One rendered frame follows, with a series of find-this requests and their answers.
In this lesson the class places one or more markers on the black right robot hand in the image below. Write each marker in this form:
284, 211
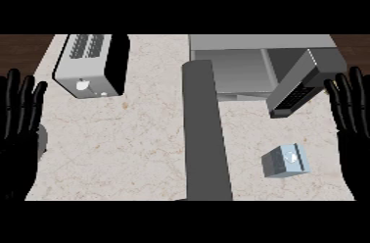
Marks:
355, 136

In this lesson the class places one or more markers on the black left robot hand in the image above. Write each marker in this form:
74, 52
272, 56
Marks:
17, 145

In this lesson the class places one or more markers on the pale blue milk carton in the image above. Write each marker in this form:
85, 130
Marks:
285, 161

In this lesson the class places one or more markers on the grey microwave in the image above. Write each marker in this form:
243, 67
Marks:
271, 67

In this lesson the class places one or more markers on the silver toaster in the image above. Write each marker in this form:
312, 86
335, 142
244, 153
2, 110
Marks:
92, 65

